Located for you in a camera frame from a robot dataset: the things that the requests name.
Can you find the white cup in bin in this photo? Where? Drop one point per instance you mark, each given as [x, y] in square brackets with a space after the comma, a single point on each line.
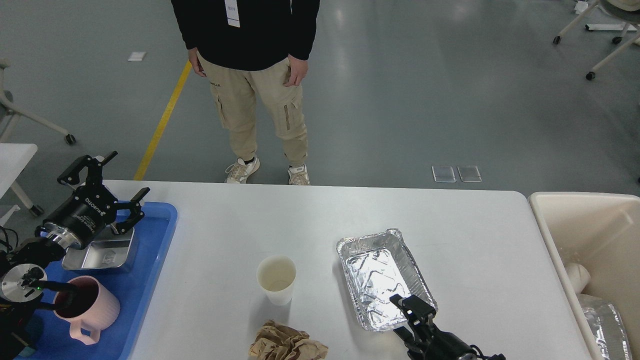
[579, 277]

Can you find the white paper cup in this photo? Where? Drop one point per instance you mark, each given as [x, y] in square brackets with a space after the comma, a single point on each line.
[276, 277]

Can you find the floor socket plate left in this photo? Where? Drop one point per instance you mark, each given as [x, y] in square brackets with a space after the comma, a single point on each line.
[443, 174]

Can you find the aluminium foil tray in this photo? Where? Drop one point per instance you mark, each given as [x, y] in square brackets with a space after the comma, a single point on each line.
[376, 267]

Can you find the crumpled foil in bin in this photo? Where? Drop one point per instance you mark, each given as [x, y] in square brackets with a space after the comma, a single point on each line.
[607, 328]

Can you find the beige plastic bin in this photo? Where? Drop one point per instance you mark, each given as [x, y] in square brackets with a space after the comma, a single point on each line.
[601, 232]

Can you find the blue plastic tray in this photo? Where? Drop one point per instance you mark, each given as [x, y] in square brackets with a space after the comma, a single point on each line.
[133, 286]

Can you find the pink ribbed mug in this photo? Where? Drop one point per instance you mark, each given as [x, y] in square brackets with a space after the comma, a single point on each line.
[89, 310]

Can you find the white chair left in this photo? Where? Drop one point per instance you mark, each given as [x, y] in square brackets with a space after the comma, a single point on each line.
[16, 112]

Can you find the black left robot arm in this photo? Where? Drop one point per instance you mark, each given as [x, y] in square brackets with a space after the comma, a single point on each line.
[24, 284]

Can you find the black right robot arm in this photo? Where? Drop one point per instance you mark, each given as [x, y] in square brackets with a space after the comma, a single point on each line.
[490, 357]

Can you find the floor socket plate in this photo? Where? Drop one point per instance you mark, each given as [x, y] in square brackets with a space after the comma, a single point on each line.
[443, 174]
[469, 173]

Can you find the brown paper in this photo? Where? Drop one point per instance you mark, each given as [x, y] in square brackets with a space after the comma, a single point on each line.
[276, 341]

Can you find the white floor label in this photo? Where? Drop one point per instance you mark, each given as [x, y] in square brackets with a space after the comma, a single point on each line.
[136, 56]

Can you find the square stainless steel tray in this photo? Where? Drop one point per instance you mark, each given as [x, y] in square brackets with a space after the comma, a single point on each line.
[107, 254]

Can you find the person in black sweater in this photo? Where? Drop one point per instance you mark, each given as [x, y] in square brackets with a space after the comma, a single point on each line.
[252, 50]

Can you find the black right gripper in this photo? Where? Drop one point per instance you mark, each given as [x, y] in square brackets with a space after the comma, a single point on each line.
[424, 341]

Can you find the floor socket plate right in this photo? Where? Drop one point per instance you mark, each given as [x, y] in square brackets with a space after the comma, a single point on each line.
[469, 173]

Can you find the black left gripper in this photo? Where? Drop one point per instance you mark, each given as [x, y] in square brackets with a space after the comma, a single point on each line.
[82, 217]

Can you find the white side table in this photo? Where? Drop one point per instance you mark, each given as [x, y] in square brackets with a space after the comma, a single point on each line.
[14, 157]

